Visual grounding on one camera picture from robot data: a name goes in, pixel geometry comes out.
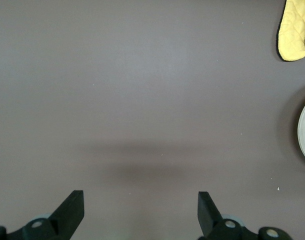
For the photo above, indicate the yellow quilted oven mitt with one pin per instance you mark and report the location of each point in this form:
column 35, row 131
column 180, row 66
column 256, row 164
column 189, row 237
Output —
column 292, row 32

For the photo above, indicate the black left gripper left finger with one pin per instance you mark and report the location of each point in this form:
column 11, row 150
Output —
column 67, row 217

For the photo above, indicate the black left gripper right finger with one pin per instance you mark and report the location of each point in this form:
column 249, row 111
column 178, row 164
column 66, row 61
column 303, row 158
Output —
column 210, row 217

